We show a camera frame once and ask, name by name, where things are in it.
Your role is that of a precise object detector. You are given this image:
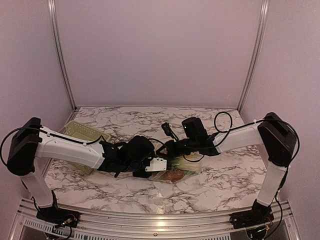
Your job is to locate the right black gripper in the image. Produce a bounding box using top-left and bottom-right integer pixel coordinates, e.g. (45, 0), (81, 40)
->
(155, 137), (198, 159)

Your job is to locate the clear polka dot zip bag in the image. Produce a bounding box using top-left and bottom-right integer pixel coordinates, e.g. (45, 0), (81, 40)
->
(148, 140), (205, 184)

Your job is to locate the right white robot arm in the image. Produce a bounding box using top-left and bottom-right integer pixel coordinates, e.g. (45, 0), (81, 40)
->
(156, 112), (300, 224)

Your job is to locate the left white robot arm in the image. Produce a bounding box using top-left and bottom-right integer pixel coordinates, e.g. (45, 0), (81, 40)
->
(6, 117), (155, 223)

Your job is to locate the fake yellow corn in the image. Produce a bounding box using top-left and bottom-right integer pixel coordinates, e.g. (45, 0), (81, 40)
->
(184, 153), (200, 162)

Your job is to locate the fake brown potato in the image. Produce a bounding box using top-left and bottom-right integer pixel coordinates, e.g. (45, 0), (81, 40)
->
(162, 169), (185, 183)

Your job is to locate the pale green plastic basket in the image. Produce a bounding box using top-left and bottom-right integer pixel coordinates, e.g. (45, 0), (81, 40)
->
(60, 120), (111, 175)

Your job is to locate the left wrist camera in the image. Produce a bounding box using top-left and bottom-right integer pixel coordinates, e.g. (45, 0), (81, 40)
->
(144, 157), (174, 172)

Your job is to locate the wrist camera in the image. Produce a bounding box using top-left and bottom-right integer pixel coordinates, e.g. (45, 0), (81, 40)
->
(161, 122), (179, 142)
(144, 157), (174, 172)

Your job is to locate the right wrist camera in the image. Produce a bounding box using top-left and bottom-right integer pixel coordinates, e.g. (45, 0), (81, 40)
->
(161, 122), (179, 142)

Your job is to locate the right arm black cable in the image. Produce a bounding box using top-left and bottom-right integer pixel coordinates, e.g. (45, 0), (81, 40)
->
(183, 111), (301, 226)

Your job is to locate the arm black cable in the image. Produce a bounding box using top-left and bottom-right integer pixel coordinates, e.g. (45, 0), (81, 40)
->
(0, 126), (107, 167)
(183, 111), (301, 226)

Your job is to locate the front aluminium table rail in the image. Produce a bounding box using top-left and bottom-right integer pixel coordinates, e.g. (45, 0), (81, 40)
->
(14, 198), (301, 240)

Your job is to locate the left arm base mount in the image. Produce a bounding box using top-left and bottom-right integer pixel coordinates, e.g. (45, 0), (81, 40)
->
(33, 190), (80, 228)

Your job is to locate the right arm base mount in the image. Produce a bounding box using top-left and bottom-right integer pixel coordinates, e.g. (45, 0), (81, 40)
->
(229, 200), (275, 229)

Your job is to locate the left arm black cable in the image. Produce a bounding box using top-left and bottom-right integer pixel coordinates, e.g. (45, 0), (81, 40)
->
(0, 126), (107, 167)

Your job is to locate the left aluminium frame post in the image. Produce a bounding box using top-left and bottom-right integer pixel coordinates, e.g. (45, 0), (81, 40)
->
(47, 0), (77, 112)

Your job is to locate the aluminium frame post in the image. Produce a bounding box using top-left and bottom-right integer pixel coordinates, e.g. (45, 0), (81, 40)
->
(237, 0), (270, 113)
(47, 0), (77, 112)

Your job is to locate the right aluminium frame post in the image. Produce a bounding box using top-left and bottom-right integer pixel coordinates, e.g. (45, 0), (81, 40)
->
(237, 0), (270, 113)

